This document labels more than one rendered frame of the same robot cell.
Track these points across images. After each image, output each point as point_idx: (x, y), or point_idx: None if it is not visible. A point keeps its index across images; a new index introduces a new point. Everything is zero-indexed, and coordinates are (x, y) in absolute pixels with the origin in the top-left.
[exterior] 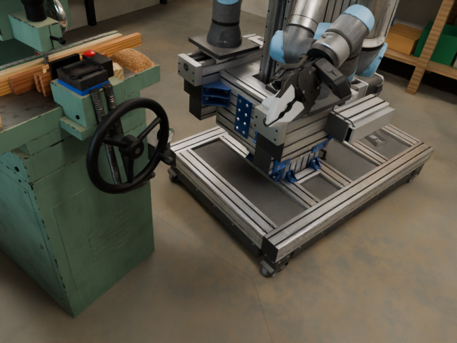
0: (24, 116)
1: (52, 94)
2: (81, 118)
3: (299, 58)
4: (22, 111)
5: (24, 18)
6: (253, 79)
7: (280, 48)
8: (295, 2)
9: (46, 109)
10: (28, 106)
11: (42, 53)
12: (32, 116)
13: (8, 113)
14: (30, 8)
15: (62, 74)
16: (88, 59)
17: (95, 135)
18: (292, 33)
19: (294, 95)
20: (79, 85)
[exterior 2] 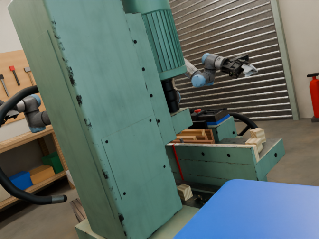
0: (242, 140)
1: (218, 135)
2: (235, 131)
3: (221, 68)
4: (237, 142)
5: (173, 114)
6: None
7: (203, 78)
8: (186, 67)
9: (231, 138)
10: (230, 143)
11: (172, 144)
12: (241, 138)
13: (243, 144)
14: (177, 100)
15: (218, 114)
16: (199, 114)
17: (251, 120)
18: (200, 72)
19: (240, 70)
20: (227, 111)
